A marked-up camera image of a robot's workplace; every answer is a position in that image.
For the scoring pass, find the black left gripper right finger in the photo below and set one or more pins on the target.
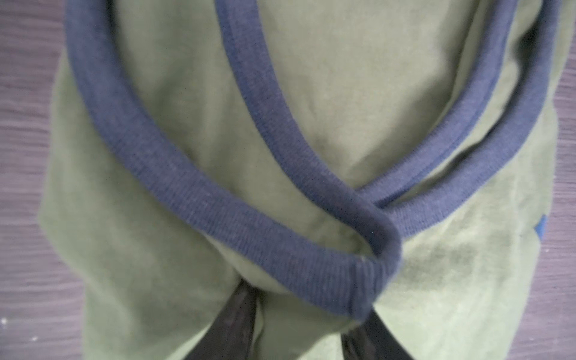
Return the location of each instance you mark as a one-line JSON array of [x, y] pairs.
[[372, 341]]

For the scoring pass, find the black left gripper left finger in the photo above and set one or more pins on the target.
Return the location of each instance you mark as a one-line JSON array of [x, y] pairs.
[[231, 334]]

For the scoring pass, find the green tank top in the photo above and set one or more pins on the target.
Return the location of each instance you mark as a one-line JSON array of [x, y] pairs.
[[342, 157]]

